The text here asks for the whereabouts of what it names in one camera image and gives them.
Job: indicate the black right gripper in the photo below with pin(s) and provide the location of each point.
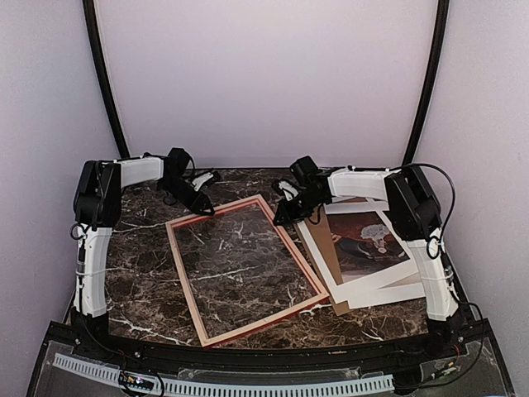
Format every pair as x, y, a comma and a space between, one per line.
289, 217

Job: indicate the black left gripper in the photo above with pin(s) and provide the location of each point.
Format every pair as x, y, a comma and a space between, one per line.
195, 204

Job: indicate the brown cardboard backing board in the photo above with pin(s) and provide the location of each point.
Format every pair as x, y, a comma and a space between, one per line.
398, 283

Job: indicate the red wooden picture frame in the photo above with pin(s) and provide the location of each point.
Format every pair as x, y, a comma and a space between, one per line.
186, 273

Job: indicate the clear acrylic sheet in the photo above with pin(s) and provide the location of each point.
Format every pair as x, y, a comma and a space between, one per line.
248, 269

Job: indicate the dark flower photo print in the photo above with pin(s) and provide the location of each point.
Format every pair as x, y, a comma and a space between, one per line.
368, 253

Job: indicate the white photo mat board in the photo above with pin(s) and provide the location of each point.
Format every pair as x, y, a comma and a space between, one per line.
359, 205

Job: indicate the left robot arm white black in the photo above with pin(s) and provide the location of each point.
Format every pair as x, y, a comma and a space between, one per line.
98, 209

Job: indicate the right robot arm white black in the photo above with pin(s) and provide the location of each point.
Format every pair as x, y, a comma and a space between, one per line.
411, 207

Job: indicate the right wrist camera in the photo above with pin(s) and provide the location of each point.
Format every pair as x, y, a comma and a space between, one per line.
286, 189

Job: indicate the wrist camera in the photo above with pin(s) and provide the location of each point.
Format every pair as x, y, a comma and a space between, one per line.
286, 189
205, 179

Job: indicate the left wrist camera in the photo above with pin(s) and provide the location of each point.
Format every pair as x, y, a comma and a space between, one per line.
205, 179

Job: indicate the white slotted cable duct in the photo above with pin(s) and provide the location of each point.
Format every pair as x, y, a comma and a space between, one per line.
152, 385

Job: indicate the black front table rail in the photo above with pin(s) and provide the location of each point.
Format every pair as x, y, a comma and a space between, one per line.
395, 355

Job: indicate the left black corner post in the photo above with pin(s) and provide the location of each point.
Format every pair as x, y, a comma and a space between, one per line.
104, 83

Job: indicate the black corner post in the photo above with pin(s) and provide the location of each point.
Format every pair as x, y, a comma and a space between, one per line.
104, 83
438, 36

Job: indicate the right black corner post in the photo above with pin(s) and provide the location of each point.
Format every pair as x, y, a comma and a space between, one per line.
438, 36

